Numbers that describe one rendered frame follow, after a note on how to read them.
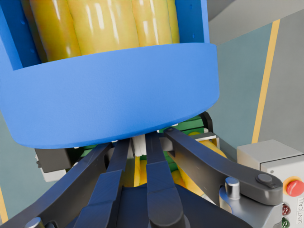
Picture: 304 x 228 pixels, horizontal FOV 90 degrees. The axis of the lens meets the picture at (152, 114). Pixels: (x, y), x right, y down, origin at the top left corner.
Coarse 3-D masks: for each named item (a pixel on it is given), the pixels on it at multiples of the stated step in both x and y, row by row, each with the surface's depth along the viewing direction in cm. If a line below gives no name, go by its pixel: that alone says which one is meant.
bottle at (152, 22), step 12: (132, 0) 18; (144, 0) 18; (156, 0) 19; (144, 12) 19; (156, 12) 19; (168, 12) 21; (144, 24) 19; (156, 24) 19; (168, 24) 21; (144, 36) 19; (156, 36) 19; (168, 36) 20
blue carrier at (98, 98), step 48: (0, 0) 21; (192, 0) 23; (0, 48) 10; (144, 48) 11; (192, 48) 13; (0, 96) 13; (48, 96) 11; (96, 96) 10; (144, 96) 11; (192, 96) 13; (48, 144) 12
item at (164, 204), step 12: (156, 132) 14; (156, 144) 12; (156, 156) 10; (156, 168) 8; (168, 168) 8; (156, 180) 7; (168, 180) 7; (156, 192) 6; (168, 192) 6; (156, 204) 5; (168, 204) 5; (180, 204) 5; (156, 216) 5; (168, 216) 5; (180, 216) 5
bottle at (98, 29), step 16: (80, 0) 14; (96, 0) 14; (112, 0) 14; (128, 0) 16; (80, 16) 15; (96, 16) 14; (112, 16) 14; (128, 16) 16; (80, 32) 15; (96, 32) 15; (112, 32) 15; (128, 32) 16; (80, 48) 16; (96, 48) 15; (112, 48) 15
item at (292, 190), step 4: (296, 180) 29; (300, 180) 29; (288, 184) 30; (292, 184) 29; (296, 184) 29; (300, 184) 29; (288, 188) 29; (292, 188) 29; (296, 188) 29; (300, 188) 29; (288, 192) 29; (292, 192) 29; (296, 192) 29; (300, 192) 29; (292, 196) 30; (296, 196) 30
